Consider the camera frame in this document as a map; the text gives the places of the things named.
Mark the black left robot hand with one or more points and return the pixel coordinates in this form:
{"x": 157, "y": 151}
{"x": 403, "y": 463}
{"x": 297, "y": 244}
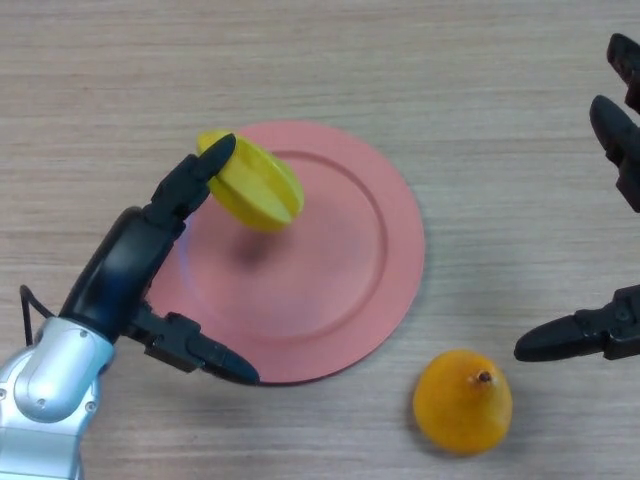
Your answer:
{"x": 120, "y": 260}

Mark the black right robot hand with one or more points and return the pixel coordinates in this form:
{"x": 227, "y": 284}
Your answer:
{"x": 620, "y": 327}

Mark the yellow starfruit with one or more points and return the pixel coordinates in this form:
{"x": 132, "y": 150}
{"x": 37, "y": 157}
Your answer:
{"x": 260, "y": 192}

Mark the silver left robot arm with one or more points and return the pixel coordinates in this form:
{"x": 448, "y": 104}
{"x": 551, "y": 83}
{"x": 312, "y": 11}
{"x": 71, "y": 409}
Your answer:
{"x": 40, "y": 390}

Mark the pink round plate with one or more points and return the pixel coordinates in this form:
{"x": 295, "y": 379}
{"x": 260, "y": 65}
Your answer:
{"x": 325, "y": 280}

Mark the orange pear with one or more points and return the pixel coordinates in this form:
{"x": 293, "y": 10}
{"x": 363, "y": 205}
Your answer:
{"x": 460, "y": 405}

